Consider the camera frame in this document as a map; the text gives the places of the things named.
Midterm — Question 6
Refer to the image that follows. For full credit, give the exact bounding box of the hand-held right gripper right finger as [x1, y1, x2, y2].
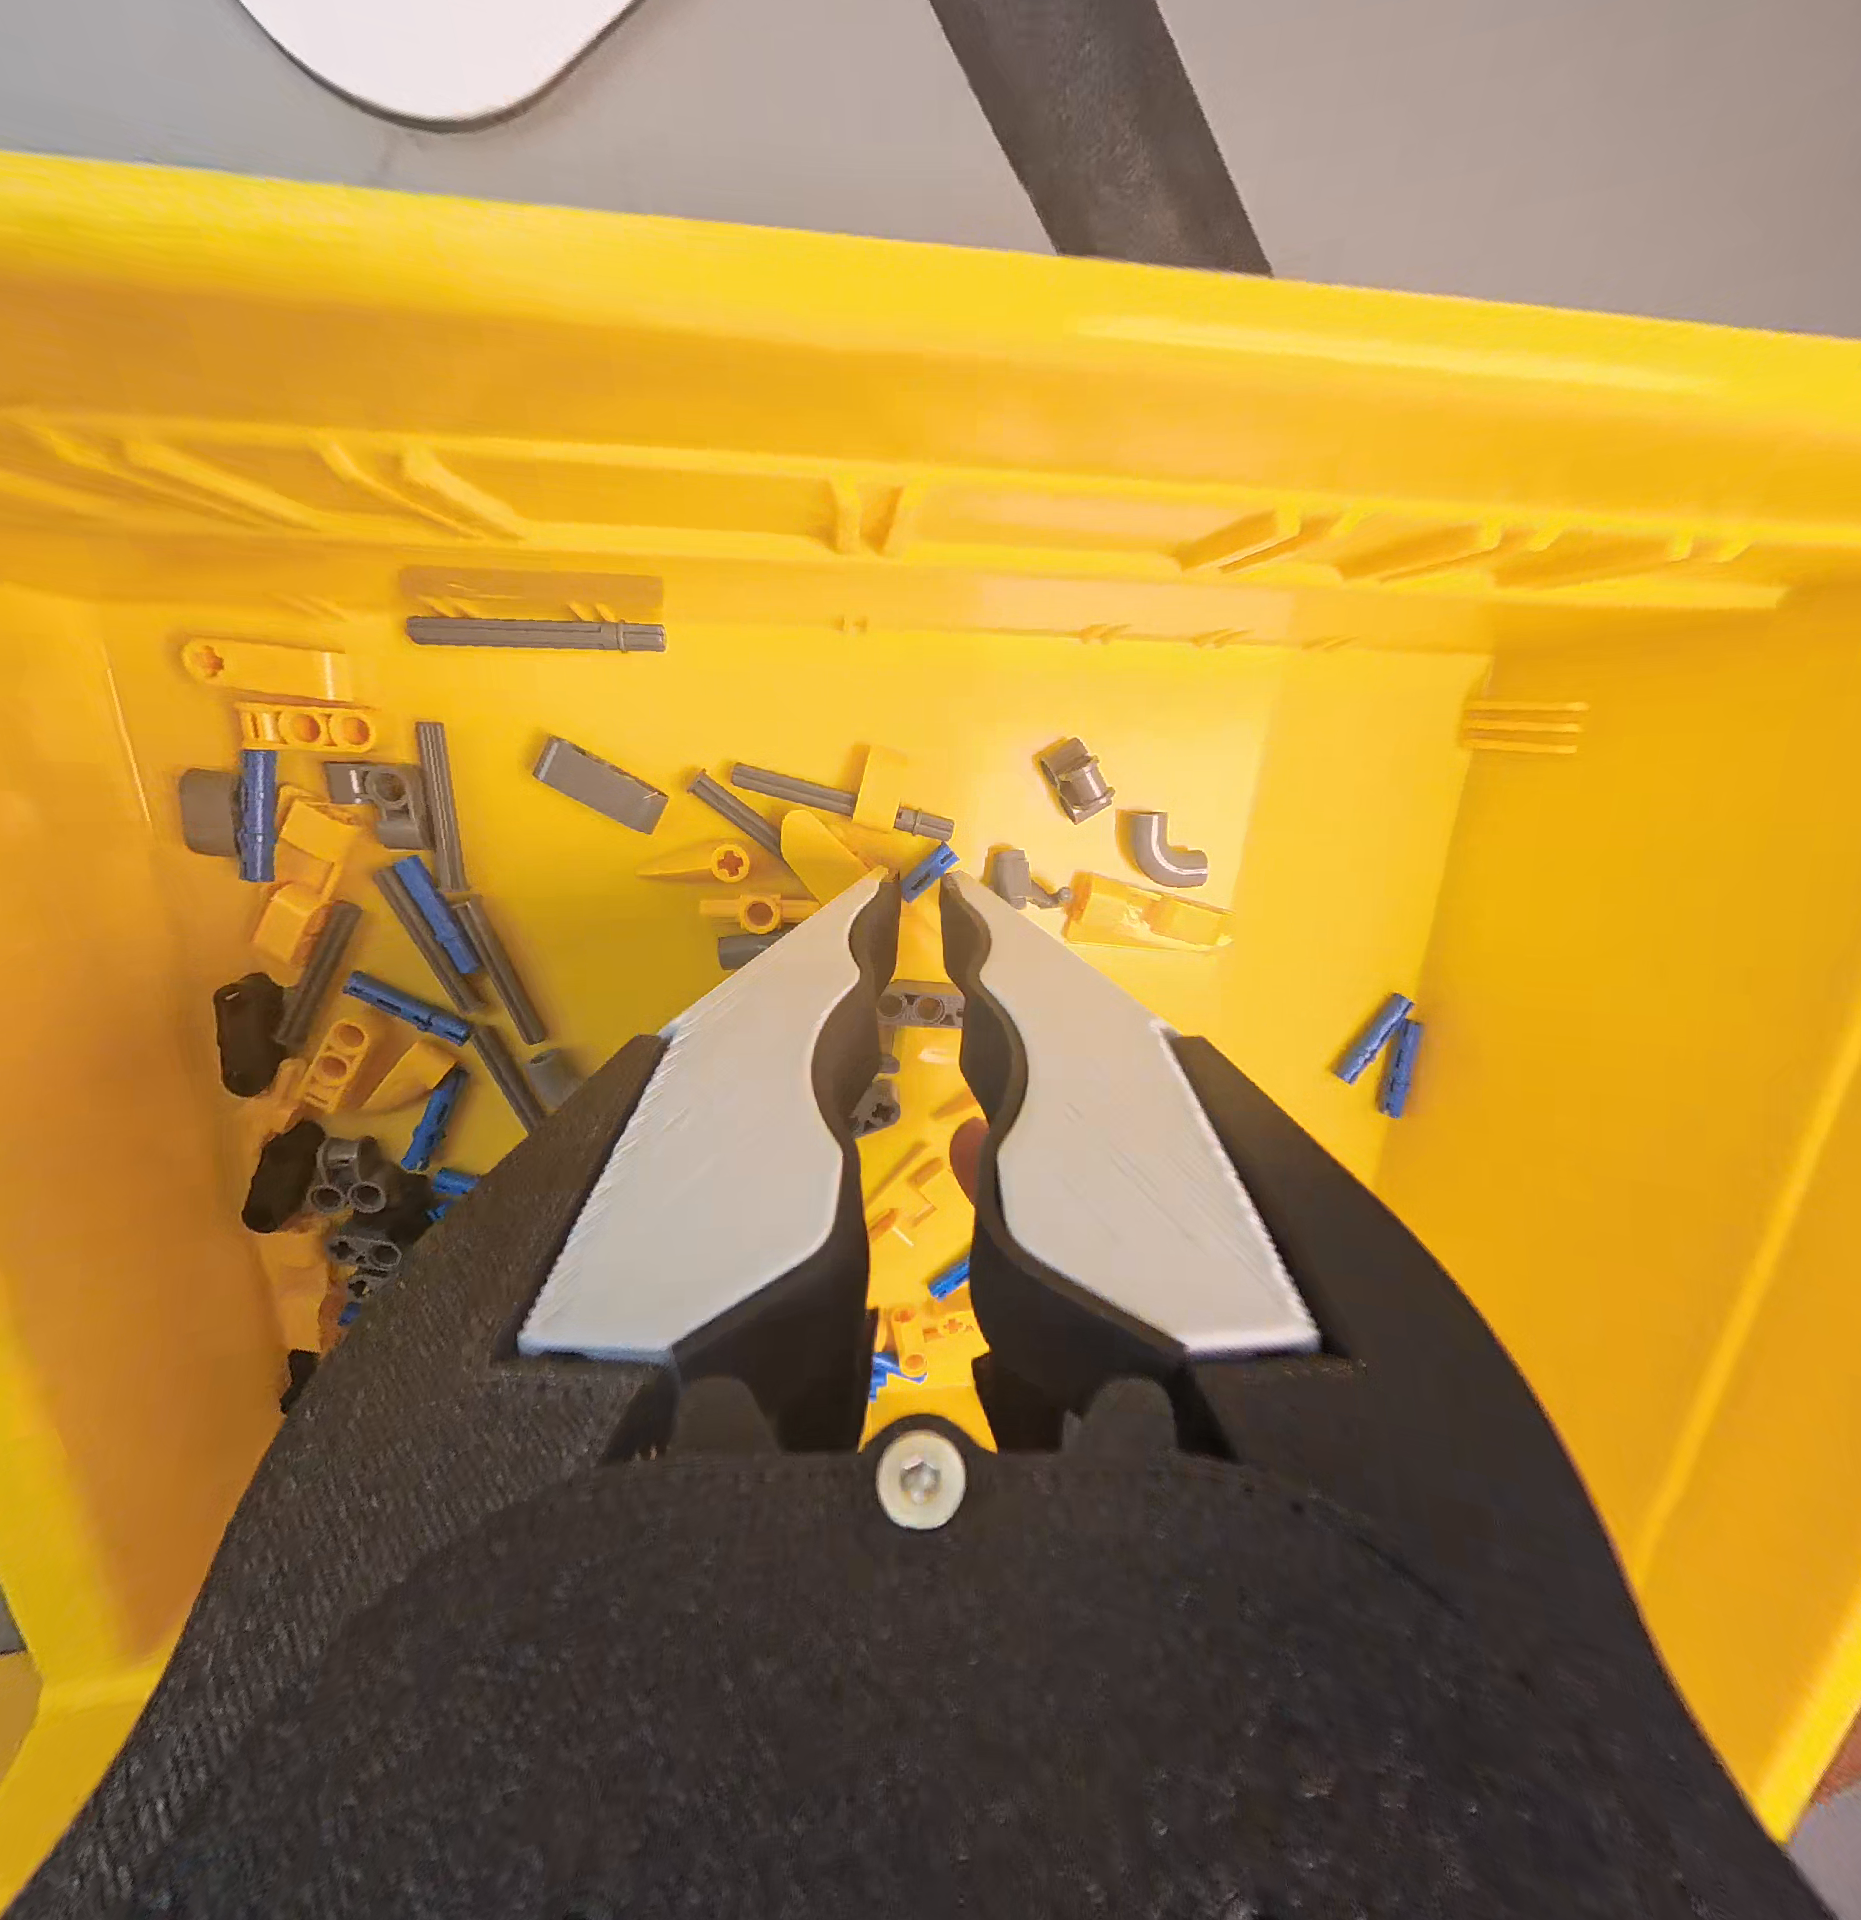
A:
[935, 874, 1326, 1454]

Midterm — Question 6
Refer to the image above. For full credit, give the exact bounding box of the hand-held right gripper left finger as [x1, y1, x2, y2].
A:
[513, 874, 903, 1454]

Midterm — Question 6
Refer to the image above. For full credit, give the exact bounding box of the heap of mixed lego pieces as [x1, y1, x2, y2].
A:
[178, 565, 1427, 1405]

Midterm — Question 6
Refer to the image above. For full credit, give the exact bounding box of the yellow plastic bin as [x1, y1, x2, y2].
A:
[0, 145, 1861, 1846]

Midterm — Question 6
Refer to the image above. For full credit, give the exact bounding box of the grey lego elbow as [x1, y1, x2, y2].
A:
[1122, 809, 1214, 888]

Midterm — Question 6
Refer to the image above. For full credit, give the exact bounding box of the long grey lego axle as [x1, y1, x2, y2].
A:
[405, 613, 669, 656]

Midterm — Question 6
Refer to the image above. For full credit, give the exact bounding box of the wooden book stand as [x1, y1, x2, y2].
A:
[237, 0, 640, 129]

